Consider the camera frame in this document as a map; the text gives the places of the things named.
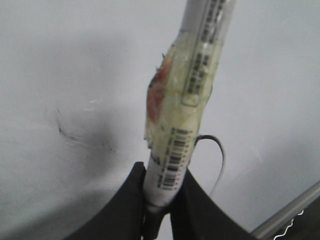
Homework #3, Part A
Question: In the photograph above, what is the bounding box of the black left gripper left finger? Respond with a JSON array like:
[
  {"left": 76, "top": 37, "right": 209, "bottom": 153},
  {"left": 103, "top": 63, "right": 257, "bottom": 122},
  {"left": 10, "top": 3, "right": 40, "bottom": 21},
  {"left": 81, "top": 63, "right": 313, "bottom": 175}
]
[{"left": 62, "top": 161, "right": 148, "bottom": 240}]

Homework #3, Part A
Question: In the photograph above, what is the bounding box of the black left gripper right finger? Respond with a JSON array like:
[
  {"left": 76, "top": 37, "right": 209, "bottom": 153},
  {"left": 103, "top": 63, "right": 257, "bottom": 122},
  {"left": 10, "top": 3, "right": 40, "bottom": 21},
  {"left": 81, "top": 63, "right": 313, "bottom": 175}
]
[{"left": 170, "top": 171, "right": 255, "bottom": 240}]

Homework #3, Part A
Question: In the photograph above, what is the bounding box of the white whiteboard marker pen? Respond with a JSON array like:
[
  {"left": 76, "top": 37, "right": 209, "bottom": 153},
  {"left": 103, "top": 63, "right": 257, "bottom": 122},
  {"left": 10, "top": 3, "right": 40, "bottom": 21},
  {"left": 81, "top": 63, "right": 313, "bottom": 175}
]
[{"left": 143, "top": 0, "right": 235, "bottom": 211}]

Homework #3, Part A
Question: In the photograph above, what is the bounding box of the white whiteboard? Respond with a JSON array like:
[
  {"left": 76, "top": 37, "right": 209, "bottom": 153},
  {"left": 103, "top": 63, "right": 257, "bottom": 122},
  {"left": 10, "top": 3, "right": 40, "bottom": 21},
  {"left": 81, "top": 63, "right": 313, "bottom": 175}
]
[{"left": 0, "top": 0, "right": 320, "bottom": 240}]

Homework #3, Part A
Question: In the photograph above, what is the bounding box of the aluminium whiteboard frame rail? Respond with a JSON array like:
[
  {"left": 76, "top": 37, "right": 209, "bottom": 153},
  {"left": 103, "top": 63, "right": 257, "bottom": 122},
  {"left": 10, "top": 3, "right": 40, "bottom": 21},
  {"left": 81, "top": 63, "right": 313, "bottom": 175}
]
[{"left": 251, "top": 181, "right": 320, "bottom": 240}]

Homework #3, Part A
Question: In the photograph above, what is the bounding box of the white coiled cable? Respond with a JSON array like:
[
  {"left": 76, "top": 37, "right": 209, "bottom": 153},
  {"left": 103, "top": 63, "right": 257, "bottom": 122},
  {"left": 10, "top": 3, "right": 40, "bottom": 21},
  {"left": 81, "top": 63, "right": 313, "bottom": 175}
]
[{"left": 273, "top": 209, "right": 305, "bottom": 240}]

